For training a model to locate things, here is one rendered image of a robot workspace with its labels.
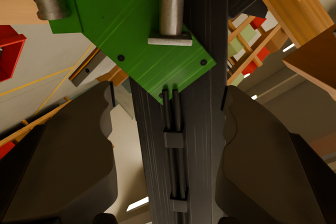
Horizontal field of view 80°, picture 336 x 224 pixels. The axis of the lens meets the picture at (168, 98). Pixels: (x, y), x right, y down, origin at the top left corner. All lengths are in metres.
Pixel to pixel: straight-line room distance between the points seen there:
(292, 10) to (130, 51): 0.89
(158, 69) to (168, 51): 0.03
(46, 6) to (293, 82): 7.71
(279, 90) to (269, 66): 2.10
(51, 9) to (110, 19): 0.07
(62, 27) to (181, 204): 0.37
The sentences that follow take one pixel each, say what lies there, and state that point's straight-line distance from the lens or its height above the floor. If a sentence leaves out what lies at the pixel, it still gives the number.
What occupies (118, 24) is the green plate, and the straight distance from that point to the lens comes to 0.30.
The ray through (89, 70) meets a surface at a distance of 0.48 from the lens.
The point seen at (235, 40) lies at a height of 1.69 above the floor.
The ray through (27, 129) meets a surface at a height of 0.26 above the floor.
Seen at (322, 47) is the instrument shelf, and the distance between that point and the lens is 0.79.
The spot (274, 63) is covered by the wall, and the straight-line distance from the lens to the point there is 9.69.
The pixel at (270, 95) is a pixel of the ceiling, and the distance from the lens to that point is 7.86.
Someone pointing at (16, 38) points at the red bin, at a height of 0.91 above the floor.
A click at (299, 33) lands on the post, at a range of 1.12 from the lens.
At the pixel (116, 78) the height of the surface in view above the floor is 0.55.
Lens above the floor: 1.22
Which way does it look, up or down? 8 degrees up
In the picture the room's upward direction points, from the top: 139 degrees clockwise
